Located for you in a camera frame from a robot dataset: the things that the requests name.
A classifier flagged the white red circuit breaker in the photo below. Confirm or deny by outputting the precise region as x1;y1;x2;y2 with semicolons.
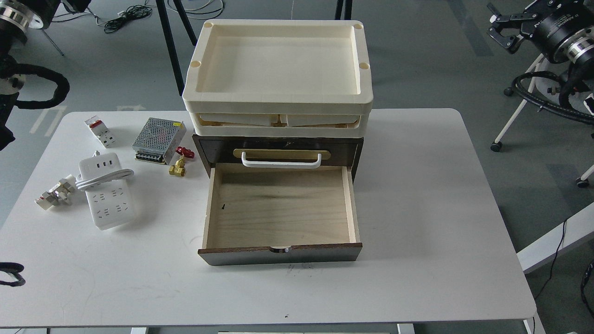
84;116;116;148

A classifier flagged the metal mesh power supply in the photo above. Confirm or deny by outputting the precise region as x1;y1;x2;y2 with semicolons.
132;117;187;165

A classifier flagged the white rolling chair frame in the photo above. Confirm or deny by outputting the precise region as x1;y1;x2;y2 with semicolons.
490;54;594;188

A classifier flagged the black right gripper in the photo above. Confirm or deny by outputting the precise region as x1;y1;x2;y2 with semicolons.
487;2;537;54

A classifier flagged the cream lower tray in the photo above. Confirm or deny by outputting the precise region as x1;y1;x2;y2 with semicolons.
190;113;369;138

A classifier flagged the open wooden drawer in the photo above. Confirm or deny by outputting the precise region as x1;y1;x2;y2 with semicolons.
198;164;362;266

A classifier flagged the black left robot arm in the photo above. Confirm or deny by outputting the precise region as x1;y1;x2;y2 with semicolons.
0;0;90;149

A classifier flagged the white power strip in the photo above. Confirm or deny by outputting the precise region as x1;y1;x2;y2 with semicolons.
76;151;135;230

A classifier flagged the white drawer handle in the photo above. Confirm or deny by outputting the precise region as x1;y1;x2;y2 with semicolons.
240;152;322;169

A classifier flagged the cream plastic tray top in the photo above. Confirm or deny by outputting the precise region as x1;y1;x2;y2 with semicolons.
182;19;374;116

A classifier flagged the white grey circuit breaker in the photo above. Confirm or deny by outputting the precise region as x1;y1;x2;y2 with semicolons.
35;174;77;211

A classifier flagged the brass valve red handle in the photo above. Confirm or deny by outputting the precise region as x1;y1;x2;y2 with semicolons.
169;146;195;177

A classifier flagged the black cable bundle on floor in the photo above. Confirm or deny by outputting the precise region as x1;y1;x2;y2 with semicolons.
103;5;153;34

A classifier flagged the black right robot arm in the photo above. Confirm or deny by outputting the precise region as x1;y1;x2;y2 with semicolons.
488;0;593;124

